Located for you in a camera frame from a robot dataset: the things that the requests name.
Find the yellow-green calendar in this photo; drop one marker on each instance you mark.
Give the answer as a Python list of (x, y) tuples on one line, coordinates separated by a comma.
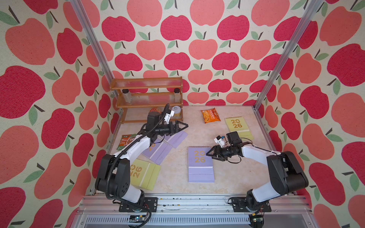
[(239, 125), (144, 174)]

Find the orange snack bag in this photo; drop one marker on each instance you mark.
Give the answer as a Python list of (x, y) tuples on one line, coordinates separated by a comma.
[(210, 116)]

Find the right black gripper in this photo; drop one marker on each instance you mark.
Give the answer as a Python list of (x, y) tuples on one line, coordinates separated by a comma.
[(216, 151)]

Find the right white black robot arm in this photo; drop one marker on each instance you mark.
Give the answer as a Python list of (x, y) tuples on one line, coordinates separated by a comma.
[(285, 172)]

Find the aluminium front rail frame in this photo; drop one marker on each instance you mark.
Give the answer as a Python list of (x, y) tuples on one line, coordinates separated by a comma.
[(194, 211)]

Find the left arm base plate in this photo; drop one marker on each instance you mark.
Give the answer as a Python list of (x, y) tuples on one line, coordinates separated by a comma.
[(145, 204)]

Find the aluminium corner post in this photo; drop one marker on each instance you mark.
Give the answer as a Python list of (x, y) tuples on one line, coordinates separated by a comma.
[(308, 15), (94, 42)]

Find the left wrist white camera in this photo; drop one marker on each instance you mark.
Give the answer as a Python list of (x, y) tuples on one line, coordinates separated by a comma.
[(170, 116)]

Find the wooden three-tier shelf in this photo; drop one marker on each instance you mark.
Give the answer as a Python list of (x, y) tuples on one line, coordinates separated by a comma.
[(147, 93)]

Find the glass spice jar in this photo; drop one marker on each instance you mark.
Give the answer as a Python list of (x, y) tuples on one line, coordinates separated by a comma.
[(127, 95), (177, 95)]

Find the green red food packet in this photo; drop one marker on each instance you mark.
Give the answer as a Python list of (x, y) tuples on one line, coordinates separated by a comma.
[(125, 141)]

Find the right glass spice jar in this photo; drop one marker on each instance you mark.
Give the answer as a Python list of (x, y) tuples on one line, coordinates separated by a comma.
[(177, 95)]

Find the white lid yellow can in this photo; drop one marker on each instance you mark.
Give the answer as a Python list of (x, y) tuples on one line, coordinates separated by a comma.
[(177, 111)]

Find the purple calendar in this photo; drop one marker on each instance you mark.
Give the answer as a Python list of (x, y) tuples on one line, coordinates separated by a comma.
[(176, 139), (200, 166), (157, 152)]

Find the red flat tin can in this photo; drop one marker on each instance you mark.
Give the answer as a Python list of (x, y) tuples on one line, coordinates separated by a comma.
[(156, 109)]

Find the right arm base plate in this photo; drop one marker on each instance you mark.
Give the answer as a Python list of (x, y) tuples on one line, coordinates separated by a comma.
[(242, 204)]

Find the left aluminium corner post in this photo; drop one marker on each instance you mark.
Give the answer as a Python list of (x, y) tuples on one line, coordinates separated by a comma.
[(94, 42)]

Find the right aluminium corner post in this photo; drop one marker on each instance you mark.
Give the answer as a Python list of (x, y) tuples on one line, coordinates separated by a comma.
[(308, 15)]

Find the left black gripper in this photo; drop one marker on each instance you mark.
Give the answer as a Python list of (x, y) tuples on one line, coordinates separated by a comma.
[(176, 130)]

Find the left glass spice jar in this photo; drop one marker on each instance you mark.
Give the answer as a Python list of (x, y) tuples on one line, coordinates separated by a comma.
[(127, 95)]

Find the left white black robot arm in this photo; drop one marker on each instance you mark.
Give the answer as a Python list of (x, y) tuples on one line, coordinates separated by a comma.
[(113, 178)]

